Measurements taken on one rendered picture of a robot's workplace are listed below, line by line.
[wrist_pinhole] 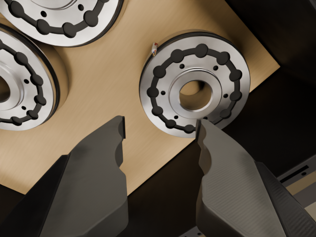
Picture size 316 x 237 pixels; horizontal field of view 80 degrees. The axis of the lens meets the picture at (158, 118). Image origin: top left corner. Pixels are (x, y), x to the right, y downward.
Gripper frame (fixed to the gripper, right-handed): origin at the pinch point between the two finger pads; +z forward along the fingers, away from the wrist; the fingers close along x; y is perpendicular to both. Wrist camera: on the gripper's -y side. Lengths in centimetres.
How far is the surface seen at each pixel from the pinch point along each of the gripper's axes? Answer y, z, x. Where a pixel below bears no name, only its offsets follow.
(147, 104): 1.4, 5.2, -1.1
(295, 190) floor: 115, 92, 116
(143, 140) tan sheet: 8.1, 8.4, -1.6
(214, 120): 3.0, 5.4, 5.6
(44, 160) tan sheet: 12.2, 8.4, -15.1
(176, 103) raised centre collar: 1.0, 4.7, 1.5
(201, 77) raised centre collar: -1.6, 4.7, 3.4
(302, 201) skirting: 119, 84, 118
